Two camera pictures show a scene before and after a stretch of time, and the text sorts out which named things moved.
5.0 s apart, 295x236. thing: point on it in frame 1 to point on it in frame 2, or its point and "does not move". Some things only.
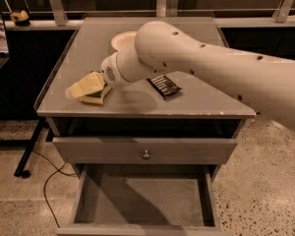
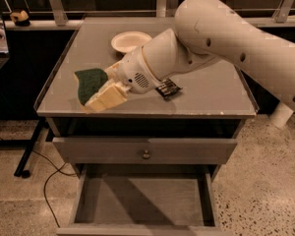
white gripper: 108,70 to 133,72
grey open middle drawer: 145,200 does not move
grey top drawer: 147,149 does not move
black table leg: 19,171 does not move
